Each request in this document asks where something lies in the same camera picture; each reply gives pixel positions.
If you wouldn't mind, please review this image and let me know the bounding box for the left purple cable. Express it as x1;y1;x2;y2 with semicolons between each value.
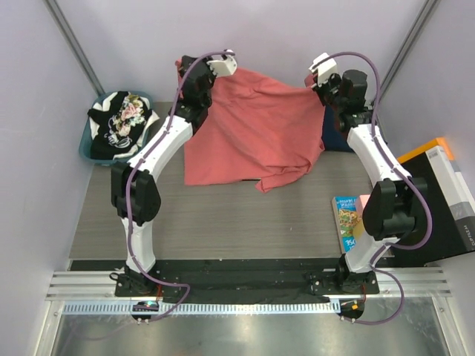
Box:
125;50;237;322

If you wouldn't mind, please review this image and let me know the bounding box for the red t shirt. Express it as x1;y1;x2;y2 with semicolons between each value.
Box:
184;68;325;193

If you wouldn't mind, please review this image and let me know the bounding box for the folded navy t shirt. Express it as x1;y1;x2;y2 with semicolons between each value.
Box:
322;105;353;153

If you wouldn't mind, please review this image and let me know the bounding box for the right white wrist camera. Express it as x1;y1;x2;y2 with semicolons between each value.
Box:
309;53;338;86

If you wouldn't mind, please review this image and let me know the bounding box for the purple cable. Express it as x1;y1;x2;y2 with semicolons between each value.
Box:
315;50;434;324
125;50;237;322

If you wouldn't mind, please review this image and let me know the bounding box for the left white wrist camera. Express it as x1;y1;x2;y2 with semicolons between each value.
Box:
206;49;238;78

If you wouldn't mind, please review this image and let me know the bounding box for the left aluminium corner post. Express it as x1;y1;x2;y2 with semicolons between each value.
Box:
43;0;105;96

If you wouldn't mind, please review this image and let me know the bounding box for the pink power adapter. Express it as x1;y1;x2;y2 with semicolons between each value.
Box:
355;194;370;217

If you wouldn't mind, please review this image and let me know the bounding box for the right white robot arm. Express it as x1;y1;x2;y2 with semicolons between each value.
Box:
305;65;432;294

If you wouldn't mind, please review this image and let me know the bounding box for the aluminium frame rail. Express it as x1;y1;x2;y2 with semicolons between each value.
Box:
46;268;452;320

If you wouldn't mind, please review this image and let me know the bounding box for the right aluminium corner post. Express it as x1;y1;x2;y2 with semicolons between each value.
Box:
379;0;440;99

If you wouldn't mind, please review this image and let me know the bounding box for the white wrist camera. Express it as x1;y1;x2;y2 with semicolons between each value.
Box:
309;53;338;86
206;49;238;78

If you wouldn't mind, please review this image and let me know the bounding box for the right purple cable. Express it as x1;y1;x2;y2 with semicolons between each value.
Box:
315;50;434;324

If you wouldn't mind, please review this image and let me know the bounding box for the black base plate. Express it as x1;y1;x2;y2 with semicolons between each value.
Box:
71;258;379;305

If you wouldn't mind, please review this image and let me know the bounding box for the black orange box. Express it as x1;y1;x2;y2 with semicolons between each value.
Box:
392;137;474;267

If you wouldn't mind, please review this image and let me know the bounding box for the black floral t shirt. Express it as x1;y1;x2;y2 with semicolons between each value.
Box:
87;90;161;161

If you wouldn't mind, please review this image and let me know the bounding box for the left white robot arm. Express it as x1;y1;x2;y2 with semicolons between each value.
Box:
110;50;238;297

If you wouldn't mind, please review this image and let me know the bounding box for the aluminium corner post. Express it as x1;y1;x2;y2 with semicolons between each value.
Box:
43;0;105;96
379;0;440;99

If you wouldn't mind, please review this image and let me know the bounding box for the blue illustrated book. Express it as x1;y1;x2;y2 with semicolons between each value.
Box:
332;196;362;253

